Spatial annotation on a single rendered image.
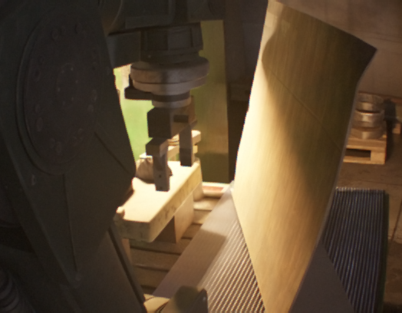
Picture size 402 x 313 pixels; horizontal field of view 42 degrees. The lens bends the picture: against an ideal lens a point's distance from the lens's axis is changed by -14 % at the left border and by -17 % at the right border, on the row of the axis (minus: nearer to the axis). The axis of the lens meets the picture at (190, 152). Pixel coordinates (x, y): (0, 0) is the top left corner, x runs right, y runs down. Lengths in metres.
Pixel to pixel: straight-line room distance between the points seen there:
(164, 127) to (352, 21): 5.03
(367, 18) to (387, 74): 0.65
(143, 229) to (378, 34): 4.84
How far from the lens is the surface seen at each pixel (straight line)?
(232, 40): 6.14
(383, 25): 5.99
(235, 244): 1.71
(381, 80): 6.10
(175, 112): 1.13
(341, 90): 1.13
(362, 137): 4.78
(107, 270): 0.75
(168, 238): 1.72
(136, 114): 2.61
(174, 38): 1.09
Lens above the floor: 1.65
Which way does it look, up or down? 20 degrees down
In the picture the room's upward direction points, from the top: 3 degrees counter-clockwise
